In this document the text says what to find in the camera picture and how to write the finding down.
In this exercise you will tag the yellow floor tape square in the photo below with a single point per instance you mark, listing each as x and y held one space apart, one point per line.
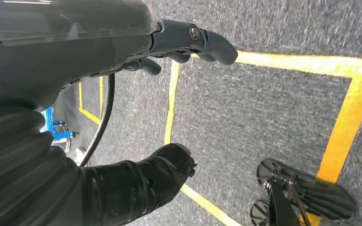
340 140

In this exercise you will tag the blue metal shelf rack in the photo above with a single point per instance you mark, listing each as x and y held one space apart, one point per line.
48 121

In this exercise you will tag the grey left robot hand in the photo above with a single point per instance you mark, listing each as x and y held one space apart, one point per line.
59 46

